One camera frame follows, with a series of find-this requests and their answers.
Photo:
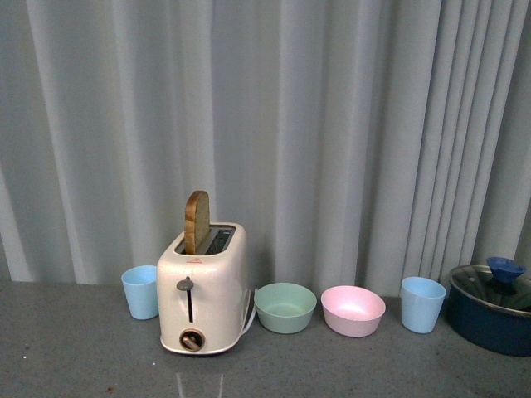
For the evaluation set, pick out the dark blue saucepan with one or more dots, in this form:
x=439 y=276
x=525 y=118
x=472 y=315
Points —
x=500 y=331

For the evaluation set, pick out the grey pleated curtain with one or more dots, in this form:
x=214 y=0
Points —
x=358 y=142

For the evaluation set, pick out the slice of brown bread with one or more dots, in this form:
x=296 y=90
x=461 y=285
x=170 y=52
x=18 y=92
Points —
x=197 y=221

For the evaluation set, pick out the light blue cup left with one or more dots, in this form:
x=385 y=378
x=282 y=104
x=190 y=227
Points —
x=140 y=289

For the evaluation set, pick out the cream two-slot toaster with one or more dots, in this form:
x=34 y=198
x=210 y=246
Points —
x=204 y=300

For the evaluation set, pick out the light blue cup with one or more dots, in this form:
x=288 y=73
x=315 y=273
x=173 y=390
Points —
x=140 y=289
x=422 y=301

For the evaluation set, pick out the pink plastic bowl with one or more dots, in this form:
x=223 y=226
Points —
x=352 y=311

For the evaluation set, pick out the light blue cup right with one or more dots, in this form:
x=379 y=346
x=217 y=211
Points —
x=422 y=301

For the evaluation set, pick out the green plastic bowl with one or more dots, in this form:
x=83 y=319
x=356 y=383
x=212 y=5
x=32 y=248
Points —
x=285 y=308

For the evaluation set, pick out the glass lid blue knob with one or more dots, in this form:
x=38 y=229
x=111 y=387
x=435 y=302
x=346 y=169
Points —
x=500 y=285

